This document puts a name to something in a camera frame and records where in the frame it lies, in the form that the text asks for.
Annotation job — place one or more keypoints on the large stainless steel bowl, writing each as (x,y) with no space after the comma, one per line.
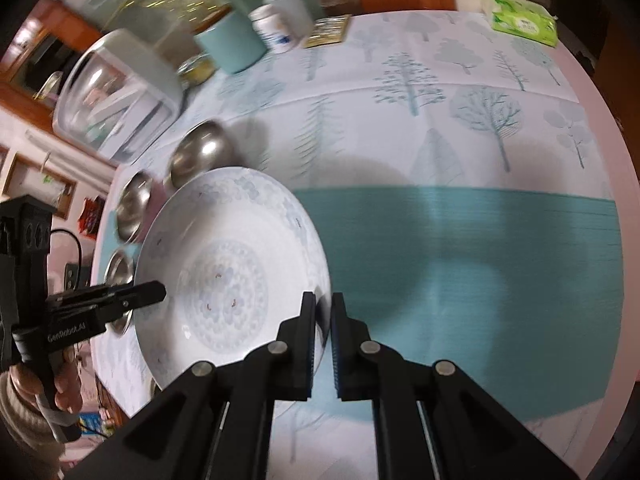
(205,147)

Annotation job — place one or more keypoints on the left hand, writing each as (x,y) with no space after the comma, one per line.
(67,384)

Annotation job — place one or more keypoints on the clear white storage box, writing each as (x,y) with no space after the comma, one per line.
(118,98)

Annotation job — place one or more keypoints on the white floral ceramic plate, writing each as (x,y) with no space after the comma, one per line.
(235,251)

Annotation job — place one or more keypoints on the cream knit sleeve forearm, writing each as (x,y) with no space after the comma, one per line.
(28,448)

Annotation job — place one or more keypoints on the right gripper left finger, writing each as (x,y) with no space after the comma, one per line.
(214,422)

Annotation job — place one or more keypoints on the green tissue pack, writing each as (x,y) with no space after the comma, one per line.
(521,18)

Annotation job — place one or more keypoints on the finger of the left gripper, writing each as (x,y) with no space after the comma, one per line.
(110,299)

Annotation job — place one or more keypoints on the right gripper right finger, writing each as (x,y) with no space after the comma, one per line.
(432,421)

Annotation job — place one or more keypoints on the tree patterned tablecloth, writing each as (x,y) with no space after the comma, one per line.
(475,199)

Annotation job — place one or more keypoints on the gold blister pill pack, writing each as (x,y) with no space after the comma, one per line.
(330,30)

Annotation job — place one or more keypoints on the white pill bottle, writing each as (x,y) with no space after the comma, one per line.
(272,29)

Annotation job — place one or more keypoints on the white pump bottle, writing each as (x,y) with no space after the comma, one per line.
(293,12)

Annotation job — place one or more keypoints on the steel bowl pink rim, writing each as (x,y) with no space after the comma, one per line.
(140,201)

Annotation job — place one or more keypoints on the teal ceramic canister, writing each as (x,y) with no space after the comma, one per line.
(228,37)

